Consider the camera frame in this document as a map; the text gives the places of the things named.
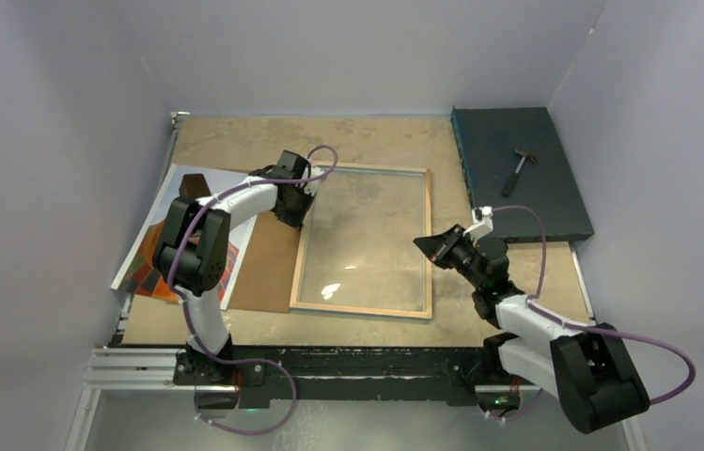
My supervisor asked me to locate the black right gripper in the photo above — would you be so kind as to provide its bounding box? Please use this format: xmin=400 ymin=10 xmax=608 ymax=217
xmin=413 ymin=224 xmax=485 ymax=288

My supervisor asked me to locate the blue wooden picture frame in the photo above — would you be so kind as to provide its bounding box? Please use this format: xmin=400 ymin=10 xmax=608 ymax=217
xmin=289 ymin=162 xmax=434 ymax=321

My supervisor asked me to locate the brown backing board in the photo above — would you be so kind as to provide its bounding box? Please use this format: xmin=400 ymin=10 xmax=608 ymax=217
xmin=220 ymin=178 xmax=301 ymax=313

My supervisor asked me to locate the hot air balloon photo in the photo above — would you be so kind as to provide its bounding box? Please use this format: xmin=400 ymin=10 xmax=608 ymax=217
xmin=109 ymin=163 xmax=259 ymax=311

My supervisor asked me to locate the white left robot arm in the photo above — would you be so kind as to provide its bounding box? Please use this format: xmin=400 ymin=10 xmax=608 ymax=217
xmin=152 ymin=151 xmax=433 ymax=384

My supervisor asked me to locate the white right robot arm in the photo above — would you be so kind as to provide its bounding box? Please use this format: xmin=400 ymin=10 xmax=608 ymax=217
xmin=414 ymin=225 xmax=650 ymax=433

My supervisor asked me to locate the dark grey flat box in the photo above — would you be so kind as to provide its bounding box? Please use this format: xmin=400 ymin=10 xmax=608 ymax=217
xmin=450 ymin=107 xmax=594 ymax=242

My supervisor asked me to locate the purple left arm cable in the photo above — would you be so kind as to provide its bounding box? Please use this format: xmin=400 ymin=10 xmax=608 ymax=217
xmin=167 ymin=145 xmax=339 ymax=436

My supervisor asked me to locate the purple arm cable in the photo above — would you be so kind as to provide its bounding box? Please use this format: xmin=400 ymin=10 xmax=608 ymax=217
xmin=473 ymin=205 xmax=697 ymax=425
xmin=167 ymin=145 xmax=339 ymax=436

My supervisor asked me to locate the claw hammer with grey handle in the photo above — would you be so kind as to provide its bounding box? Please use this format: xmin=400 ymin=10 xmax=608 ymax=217
xmin=501 ymin=149 xmax=538 ymax=197

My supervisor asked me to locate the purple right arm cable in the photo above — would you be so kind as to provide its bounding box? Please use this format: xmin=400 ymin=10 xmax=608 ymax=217
xmin=473 ymin=205 xmax=697 ymax=425

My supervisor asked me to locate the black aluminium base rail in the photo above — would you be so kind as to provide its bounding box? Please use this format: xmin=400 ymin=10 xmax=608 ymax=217
xmin=84 ymin=335 xmax=633 ymax=412

